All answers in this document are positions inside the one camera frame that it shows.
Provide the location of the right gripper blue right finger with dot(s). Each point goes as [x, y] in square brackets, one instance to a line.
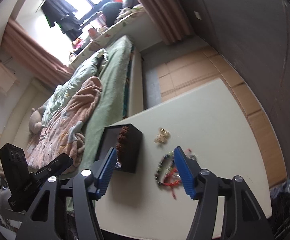
[243, 217]

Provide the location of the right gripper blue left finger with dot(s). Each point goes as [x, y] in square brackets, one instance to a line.
[46, 217]

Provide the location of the gold butterfly brooch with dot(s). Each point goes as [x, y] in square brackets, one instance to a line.
[162, 136]

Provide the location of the black open jewelry box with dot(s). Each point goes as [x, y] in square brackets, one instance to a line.
[127, 140]

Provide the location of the pink fleece blanket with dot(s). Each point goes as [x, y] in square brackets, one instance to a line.
[63, 134]

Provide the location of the beige plush toy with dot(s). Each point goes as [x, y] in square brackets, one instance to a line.
[35, 121]

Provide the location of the cream headboard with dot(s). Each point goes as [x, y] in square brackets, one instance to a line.
[34, 96]

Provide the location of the bed with green sheet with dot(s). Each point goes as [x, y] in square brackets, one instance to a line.
[114, 103]

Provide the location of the white ottoman table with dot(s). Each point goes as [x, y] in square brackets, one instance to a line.
[210, 127]

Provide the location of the light green duvet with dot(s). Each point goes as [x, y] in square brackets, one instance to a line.
[63, 93]

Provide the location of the hanging pink towel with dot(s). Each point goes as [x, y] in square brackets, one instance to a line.
[7, 79]

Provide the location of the cardboard floor sheet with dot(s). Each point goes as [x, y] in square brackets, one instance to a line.
[201, 66]

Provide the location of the left pink curtain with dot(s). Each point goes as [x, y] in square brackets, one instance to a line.
[23, 48]

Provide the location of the pink curtain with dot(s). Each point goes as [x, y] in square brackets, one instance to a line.
[169, 18]
[23, 48]

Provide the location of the black bag on sill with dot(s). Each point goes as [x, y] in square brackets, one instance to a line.
[111, 10]

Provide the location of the hanging dark clothes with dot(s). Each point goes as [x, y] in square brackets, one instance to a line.
[61, 13]

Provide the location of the patterned window seat cover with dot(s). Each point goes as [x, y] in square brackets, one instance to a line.
[92, 45]

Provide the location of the right pink curtain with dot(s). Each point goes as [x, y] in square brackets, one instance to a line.
[169, 18]

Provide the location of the dark wall panel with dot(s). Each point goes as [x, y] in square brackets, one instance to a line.
[254, 36]

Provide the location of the white wall outlet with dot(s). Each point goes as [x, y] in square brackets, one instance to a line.
[197, 15]

